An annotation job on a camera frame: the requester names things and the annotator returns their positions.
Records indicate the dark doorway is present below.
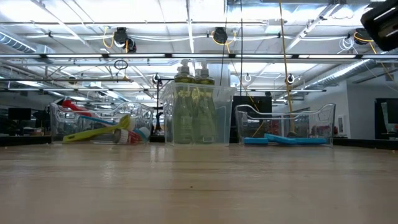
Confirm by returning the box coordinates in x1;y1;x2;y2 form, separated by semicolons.
374;98;398;141

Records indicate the yellow hanging cord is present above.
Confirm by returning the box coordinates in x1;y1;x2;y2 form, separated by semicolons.
278;0;297;135

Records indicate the blue dish brush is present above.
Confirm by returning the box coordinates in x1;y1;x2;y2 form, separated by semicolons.
78;115;152;143

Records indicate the green dish brush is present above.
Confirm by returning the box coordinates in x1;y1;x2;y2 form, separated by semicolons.
62;114;137;143

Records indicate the black tripod stand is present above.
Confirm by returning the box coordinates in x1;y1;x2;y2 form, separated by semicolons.
151;73;165;144

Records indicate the black monitor panel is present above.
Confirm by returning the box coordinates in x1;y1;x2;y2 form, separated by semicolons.
230;95;273;141

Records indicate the black desk monitor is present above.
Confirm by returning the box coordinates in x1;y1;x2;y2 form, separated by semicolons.
7;108;32;121

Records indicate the black hanging cable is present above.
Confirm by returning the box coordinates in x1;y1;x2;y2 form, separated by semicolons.
239;0;244;97

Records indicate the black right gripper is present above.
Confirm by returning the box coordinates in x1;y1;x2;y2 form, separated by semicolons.
360;0;398;52

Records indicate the low clear plastic bin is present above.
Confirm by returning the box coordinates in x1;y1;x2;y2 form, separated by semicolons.
235;103;336;146
49;101;155;146

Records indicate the black ceiling cable reel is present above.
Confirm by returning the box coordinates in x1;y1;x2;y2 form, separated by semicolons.
353;27;371;45
104;27;137;54
212;27;229;45

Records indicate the tall clear plastic bin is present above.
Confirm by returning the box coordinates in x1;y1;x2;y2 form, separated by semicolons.
160;82;238;147

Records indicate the red dish brush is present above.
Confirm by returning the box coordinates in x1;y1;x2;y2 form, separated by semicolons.
57;98;142;145

